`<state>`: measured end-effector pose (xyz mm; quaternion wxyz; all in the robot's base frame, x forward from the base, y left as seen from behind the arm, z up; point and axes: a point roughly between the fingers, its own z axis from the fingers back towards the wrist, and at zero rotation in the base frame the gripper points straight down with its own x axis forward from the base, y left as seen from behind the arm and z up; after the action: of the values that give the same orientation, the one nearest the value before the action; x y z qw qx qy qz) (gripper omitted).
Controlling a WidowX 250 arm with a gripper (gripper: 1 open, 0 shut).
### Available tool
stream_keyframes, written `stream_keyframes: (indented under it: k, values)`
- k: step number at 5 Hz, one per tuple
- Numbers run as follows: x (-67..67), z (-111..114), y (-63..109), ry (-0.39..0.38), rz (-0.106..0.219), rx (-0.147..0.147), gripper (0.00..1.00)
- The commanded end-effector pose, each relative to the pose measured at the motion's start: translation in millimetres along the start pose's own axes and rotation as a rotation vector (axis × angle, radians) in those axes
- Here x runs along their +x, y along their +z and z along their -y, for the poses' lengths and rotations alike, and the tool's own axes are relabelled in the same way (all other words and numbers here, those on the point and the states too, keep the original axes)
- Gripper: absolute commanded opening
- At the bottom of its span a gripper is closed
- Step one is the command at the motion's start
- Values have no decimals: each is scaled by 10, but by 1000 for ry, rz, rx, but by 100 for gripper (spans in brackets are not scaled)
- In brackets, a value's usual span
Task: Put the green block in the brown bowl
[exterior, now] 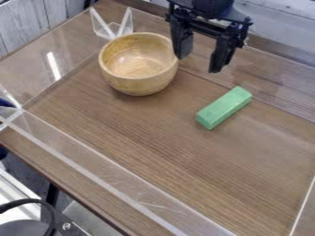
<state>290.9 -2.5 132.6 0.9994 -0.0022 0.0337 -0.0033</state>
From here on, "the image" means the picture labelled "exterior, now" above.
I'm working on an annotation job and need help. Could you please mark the black cable loop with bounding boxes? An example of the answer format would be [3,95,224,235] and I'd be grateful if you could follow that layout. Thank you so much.
[0,198,56,236]

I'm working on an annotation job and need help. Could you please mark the black table leg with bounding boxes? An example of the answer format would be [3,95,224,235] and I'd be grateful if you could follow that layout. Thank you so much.
[46,183,60,207]

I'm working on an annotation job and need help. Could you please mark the brown wooden bowl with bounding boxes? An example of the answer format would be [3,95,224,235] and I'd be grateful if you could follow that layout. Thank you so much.
[99,32,179,96]

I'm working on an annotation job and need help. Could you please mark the clear acrylic tray wall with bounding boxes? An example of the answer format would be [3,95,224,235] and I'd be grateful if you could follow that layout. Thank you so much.
[0,1,315,236]

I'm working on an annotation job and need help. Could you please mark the grey metal base plate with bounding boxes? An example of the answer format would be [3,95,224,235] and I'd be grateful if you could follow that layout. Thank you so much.
[0,209,91,236]

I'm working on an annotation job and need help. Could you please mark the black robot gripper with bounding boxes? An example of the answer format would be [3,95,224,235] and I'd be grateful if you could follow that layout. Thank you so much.
[166,0,254,73]

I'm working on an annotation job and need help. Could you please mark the green rectangular block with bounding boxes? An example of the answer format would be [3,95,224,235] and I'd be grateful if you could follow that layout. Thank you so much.
[196,87,253,130]

